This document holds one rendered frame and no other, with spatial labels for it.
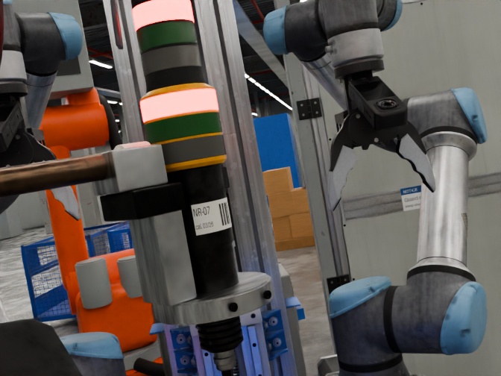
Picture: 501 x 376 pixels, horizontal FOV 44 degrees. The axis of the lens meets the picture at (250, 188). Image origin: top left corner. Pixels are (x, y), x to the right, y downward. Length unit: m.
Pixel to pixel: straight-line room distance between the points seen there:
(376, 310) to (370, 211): 1.15
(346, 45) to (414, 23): 1.44
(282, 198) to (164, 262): 9.28
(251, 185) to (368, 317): 0.35
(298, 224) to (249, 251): 8.39
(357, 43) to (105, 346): 0.64
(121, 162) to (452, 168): 0.95
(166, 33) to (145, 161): 0.07
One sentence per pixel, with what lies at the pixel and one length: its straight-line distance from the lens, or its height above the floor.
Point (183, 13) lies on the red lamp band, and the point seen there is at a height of 1.61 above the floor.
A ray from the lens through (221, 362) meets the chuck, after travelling 0.37.
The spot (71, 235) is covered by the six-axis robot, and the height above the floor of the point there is 1.20.
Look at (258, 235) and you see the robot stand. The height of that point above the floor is 1.37.
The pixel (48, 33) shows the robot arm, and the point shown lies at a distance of 1.06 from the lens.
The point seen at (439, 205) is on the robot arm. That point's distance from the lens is 1.18.
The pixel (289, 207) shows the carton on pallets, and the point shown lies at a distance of 9.62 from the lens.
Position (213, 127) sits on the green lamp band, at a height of 1.55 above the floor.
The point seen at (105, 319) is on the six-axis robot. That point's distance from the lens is 4.29.
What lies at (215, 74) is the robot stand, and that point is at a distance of 1.25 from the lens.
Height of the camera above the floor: 1.53
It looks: 3 degrees down
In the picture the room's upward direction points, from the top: 10 degrees counter-clockwise
